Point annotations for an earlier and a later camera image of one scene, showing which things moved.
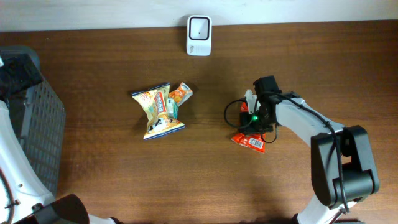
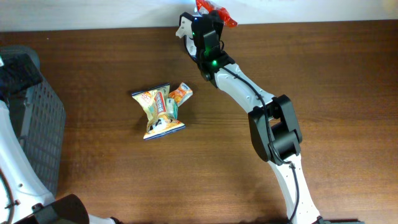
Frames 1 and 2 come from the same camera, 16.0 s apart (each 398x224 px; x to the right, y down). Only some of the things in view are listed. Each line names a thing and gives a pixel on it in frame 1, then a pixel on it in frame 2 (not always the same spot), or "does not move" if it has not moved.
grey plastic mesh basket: (39, 118) does not move
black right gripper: (249, 129) -> (217, 25)
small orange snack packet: (181, 94) does not move
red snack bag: (255, 141) -> (205, 7)
